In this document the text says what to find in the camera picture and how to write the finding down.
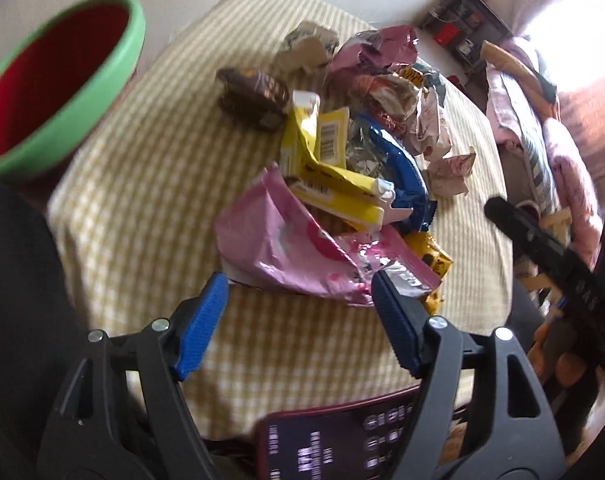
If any blue cookie wrapper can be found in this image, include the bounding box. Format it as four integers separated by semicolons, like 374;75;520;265
346;114;437;234

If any dark brown snack wrapper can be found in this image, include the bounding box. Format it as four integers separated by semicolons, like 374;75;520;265
216;67;290;131

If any crumpled white paper wrapper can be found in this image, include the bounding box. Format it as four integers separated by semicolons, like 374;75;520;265
275;21;341;74

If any person's right hand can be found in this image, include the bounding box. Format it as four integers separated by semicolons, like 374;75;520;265
527;318;587;388

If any purple pink crumpled bag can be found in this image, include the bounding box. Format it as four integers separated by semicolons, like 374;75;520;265
325;25;419;90

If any large pink snack bag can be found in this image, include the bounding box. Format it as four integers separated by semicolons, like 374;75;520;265
214;165;441;307

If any green red trash bin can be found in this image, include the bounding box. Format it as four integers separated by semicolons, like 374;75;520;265
0;0;146;181

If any small pink white wrapper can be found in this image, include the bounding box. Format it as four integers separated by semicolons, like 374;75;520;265
426;148;476;198

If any yellow checked table cloth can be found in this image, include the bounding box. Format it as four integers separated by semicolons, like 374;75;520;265
46;0;515;441

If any strawberry pink white wrapper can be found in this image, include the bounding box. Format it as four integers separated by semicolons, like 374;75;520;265
348;74;451;162

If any red smartphone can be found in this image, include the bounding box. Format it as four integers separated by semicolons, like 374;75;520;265
256;386;419;480

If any bed with patterned quilt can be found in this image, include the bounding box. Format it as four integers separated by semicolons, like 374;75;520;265
481;37;603;266

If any orange yellow small wrapper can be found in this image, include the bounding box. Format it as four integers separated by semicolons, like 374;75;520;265
403;232;453;315

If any yellow snack wrapper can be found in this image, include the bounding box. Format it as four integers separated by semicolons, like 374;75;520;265
278;90;396;232

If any dark shelf with items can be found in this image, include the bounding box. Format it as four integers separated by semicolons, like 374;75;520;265
419;0;514;74

